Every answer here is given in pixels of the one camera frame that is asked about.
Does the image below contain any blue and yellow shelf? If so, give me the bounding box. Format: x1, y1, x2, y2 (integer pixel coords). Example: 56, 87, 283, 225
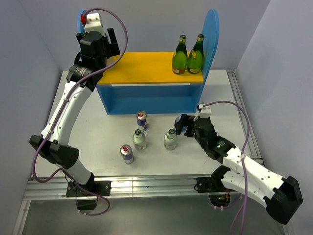
78, 9, 220, 115

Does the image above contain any green glass bottle right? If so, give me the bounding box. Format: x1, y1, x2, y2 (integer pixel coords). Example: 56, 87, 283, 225
187, 34, 204, 74

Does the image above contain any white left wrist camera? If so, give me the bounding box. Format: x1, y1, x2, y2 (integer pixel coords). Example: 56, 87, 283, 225
81, 13, 105, 36

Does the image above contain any aluminium rail frame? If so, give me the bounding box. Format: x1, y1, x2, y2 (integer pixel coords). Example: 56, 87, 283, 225
12, 69, 294, 235

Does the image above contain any Red Bull can front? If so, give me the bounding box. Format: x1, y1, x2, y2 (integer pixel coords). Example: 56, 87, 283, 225
120, 144, 134, 164

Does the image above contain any green glass bottle left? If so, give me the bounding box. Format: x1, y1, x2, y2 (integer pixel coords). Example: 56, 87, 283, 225
172, 35, 188, 74

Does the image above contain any red bull can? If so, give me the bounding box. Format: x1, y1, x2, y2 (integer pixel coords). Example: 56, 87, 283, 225
120, 144, 134, 164
136, 111, 148, 131

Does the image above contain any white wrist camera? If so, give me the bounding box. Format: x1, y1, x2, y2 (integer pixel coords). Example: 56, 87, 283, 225
81, 13, 105, 36
193, 104, 212, 121

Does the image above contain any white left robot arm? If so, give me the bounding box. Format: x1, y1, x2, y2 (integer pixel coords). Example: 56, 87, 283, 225
29, 28, 123, 195

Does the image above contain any Red Bull can rear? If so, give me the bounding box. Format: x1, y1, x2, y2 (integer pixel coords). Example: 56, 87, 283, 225
136, 111, 148, 131

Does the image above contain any clear glass bottle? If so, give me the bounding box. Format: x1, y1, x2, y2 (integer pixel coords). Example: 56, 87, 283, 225
132, 129, 146, 151
164, 129, 177, 150

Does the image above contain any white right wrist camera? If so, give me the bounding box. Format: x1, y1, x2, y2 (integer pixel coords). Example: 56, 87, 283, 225
193, 104, 212, 121

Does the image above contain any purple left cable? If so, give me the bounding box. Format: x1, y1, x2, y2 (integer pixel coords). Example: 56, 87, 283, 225
32, 8, 128, 216

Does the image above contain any green glass bottle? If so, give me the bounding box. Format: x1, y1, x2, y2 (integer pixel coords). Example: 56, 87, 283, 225
172, 35, 188, 74
187, 34, 204, 74

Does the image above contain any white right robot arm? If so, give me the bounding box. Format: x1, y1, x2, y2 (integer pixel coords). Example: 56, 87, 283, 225
174, 114, 303, 225

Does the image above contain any Pocari Sweat bottle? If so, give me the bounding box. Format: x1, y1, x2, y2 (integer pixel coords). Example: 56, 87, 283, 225
174, 114, 184, 135

